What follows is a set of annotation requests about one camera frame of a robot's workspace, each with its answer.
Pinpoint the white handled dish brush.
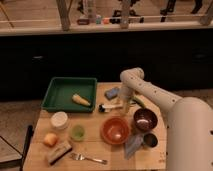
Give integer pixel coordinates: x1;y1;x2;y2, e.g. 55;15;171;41
98;104;122;113

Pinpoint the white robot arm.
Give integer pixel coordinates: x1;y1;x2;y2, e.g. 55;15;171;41
119;68;213;171

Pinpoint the small metal cup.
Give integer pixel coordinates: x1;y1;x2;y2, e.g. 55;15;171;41
143;133;158;148

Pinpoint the green plastic cup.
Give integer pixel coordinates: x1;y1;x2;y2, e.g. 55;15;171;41
70;125;85;141

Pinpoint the green chili pepper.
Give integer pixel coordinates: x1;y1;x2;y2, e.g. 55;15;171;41
132;97;146;108

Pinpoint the blue sponge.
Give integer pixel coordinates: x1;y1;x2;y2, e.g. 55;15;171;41
105;87;119;100

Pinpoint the dark purple bowl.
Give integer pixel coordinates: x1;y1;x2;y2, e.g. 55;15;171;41
133;108;158;132

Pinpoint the orange plastic bowl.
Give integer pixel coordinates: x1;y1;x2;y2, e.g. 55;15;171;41
100;117;130;145

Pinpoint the grey folded cloth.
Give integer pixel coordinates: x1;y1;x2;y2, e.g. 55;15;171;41
124;134;143;159

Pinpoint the yellow corn cob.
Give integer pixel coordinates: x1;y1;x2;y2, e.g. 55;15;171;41
72;94;90;106

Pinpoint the green plastic tray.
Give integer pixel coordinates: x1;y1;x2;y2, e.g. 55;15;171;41
42;77;97;113

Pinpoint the white small bowl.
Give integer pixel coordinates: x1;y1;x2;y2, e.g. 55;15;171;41
50;111;68;130

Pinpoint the silver metal fork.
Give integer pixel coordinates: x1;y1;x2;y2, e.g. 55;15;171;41
70;153;108;165

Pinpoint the wooden block eraser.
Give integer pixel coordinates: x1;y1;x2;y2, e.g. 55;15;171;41
46;141;72;165

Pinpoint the orange fruit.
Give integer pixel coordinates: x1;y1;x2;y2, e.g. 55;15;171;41
43;133;58;147

